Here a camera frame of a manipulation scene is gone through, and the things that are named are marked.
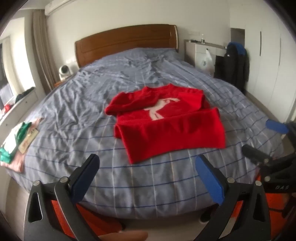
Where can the beige curtain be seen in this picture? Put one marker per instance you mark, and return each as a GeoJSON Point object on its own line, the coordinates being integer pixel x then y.
{"type": "Point", "coordinates": [42, 46]}

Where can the clear bottle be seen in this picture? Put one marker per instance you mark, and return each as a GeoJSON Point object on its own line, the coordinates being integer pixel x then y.
{"type": "Point", "coordinates": [203, 39]}

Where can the black jacket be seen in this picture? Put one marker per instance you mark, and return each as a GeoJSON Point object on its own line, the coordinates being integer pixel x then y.
{"type": "Point", "coordinates": [233, 69]}

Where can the red knit sweater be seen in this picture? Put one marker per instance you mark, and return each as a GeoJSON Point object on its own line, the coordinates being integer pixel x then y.
{"type": "Point", "coordinates": [171, 132]}

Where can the beige printed card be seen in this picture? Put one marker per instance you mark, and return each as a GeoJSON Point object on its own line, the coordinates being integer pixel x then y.
{"type": "Point", "coordinates": [29, 140]}

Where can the dark green clothing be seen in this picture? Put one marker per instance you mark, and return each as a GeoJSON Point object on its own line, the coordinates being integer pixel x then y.
{"type": "Point", "coordinates": [23, 93]}

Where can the pile of green pink clothes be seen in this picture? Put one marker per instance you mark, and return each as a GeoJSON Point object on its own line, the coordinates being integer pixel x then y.
{"type": "Point", "coordinates": [18, 160]}

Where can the wooden nightstand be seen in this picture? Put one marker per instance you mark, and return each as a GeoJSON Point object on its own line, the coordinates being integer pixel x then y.
{"type": "Point", "coordinates": [58, 83]}

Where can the small red item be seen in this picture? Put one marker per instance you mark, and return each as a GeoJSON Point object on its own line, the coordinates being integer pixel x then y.
{"type": "Point", "coordinates": [7, 107]}

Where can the white air conditioner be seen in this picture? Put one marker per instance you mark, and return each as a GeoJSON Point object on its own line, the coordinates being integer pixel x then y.
{"type": "Point", "coordinates": [64, 5]}

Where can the bed with blue striped sheet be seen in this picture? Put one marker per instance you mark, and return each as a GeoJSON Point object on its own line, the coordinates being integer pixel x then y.
{"type": "Point", "coordinates": [87, 104]}

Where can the white cabinet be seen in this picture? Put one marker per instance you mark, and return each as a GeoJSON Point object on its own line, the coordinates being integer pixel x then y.
{"type": "Point", "coordinates": [197, 49]}

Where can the white wardrobe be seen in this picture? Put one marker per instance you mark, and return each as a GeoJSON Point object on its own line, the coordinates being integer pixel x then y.
{"type": "Point", "coordinates": [270, 69]}

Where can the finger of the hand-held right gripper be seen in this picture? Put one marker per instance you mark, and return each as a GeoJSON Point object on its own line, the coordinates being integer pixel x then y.
{"type": "Point", "coordinates": [254, 153]}
{"type": "Point", "coordinates": [276, 126]}

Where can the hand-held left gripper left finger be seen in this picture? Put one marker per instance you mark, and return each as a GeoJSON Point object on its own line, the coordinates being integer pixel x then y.
{"type": "Point", "coordinates": [85, 174]}

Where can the blue garment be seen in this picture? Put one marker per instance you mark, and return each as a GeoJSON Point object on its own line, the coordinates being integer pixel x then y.
{"type": "Point", "coordinates": [240, 47]}

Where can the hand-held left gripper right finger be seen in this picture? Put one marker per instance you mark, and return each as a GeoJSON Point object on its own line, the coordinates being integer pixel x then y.
{"type": "Point", "coordinates": [211, 179]}

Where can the white round device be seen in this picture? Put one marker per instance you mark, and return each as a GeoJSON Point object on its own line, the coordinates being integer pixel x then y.
{"type": "Point", "coordinates": [64, 73]}

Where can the wooden headboard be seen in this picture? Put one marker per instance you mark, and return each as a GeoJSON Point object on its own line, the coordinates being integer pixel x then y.
{"type": "Point", "coordinates": [127, 37]}

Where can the green white folded garment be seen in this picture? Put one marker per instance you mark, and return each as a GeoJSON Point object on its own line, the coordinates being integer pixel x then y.
{"type": "Point", "coordinates": [11, 141]}

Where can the white plastic bag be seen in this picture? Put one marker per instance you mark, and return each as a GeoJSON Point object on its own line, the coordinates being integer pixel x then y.
{"type": "Point", "coordinates": [206, 60]}

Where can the white window ledge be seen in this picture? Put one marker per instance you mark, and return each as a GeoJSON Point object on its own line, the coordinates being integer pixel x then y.
{"type": "Point", "coordinates": [20, 106]}

